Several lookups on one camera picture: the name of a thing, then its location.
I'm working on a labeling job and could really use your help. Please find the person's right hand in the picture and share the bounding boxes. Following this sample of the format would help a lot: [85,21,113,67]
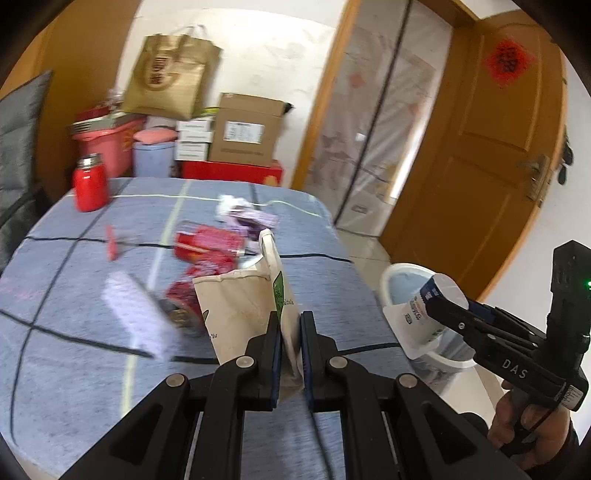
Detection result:
[487,381,578,462]

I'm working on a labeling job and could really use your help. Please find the pink plastic bucket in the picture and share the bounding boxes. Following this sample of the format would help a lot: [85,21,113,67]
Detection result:
[70,113,147,179]

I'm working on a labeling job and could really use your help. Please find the gold paper shopping bag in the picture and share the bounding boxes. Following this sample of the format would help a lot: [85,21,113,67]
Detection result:
[121,25,223,120]

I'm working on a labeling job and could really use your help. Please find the small red snack packet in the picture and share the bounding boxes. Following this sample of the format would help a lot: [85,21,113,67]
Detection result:
[165,279,206,326]

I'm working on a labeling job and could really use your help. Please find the red diamond door decoration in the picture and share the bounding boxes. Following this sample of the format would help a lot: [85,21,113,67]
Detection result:
[484,39,539,89]

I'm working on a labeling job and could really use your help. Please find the brass door handle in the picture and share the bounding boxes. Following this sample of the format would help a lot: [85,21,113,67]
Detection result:
[516,155,551,202]

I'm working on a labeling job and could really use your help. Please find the brown cardboard box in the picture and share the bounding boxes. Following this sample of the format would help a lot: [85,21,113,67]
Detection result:
[208,92,294,166]

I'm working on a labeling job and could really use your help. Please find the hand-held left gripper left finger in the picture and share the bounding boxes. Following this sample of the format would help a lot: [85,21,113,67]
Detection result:
[60,311,283,480]

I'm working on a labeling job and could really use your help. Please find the wooden door frame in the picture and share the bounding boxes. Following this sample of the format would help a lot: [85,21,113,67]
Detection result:
[290,0,483,195]

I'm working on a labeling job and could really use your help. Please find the translucent printed screen curtain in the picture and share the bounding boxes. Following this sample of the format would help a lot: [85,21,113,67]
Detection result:
[302,0,454,237]

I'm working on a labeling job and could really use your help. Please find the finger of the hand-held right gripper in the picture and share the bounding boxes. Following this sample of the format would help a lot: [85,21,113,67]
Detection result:
[428,287,549,357]
[465,299,548,339]

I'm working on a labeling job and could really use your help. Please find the red flat gift box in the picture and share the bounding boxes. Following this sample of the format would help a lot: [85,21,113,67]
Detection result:
[181,159,284,188]

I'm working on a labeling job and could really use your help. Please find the pink bucket lid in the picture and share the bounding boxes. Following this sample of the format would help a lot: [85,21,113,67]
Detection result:
[133,128,179,145]

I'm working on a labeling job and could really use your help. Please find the pale blue plastic bucket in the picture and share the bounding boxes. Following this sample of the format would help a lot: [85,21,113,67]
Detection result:
[133,141,177,178]

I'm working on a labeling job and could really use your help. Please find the wooden door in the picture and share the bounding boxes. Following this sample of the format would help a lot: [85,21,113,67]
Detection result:
[379,11,567,301]

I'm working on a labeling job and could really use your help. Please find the white yogurt cup blue label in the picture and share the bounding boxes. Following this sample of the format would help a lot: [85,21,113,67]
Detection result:
[382,273,469,358]

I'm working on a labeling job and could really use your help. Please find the purple milk carton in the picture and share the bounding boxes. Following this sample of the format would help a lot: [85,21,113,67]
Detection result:
[226,208,280,241]

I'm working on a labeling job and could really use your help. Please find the beige paper bag green print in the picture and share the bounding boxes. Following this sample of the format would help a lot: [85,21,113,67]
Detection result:
[191,228,305,402]

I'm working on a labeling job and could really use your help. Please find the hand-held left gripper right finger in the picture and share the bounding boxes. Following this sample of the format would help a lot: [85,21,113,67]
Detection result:
[300,311,532,480]

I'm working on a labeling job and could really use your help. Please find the small red wrapper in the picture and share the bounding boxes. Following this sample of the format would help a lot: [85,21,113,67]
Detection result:
[105,225,123,262]

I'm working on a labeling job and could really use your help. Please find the red jar silver lid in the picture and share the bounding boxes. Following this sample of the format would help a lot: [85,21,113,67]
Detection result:
[71,154,110,213]

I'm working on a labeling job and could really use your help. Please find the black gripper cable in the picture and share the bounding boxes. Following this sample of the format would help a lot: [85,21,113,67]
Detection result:
[519,405,555,438]

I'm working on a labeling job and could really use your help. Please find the grey chair cushion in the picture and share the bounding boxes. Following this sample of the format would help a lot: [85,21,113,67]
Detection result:
[0,70,54,273]

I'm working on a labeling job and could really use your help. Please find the white round trash bin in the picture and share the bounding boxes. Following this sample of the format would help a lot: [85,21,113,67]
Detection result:
[379,262,478,376]

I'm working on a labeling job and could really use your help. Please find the bunch of dark keys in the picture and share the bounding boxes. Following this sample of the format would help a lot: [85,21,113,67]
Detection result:
[556,127,574,186]

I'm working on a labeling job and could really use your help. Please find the large red snack packet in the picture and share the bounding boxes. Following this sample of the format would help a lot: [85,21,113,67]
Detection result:
[173,224,246,278]

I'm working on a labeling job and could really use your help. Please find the blue checked tablecloth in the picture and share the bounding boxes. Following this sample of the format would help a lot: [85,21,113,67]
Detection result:
[0,176,416,480]

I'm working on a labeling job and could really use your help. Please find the orange wooden panel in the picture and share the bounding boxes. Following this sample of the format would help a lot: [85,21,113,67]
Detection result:
[0,0,155,208]

